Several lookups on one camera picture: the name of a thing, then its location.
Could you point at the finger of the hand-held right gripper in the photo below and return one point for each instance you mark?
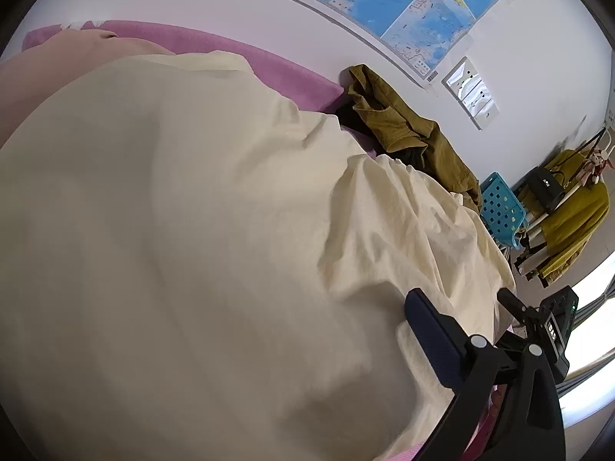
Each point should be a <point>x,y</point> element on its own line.
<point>511,302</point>

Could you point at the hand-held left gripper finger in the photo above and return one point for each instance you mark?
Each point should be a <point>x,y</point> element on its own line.
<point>427,331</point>

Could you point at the cream jacket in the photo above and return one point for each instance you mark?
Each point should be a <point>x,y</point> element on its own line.
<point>192,249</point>

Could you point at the black shoulder bag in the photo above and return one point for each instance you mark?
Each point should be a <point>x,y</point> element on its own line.
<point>545,188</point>

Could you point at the bright window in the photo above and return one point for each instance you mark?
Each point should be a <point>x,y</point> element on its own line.
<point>591,341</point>

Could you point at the dark striped garment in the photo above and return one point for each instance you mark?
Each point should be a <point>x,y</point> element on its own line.
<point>531,261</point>

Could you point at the grey curtain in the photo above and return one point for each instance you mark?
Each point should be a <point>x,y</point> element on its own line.
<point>593,303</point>

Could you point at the blue plastic basket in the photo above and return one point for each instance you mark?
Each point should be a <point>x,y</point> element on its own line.
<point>502,211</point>

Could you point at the mustard hanging garment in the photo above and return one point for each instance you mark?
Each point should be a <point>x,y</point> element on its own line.
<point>576,221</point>

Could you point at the white coat rack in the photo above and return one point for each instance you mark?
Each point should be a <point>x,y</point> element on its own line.
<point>567,194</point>

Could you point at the plush toy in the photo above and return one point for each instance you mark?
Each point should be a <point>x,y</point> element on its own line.
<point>596,163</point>

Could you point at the olive green garment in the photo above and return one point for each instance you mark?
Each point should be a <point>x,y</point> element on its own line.
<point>394,120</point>

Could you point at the white wall sockets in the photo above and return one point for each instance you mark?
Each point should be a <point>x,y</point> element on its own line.
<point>468,92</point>

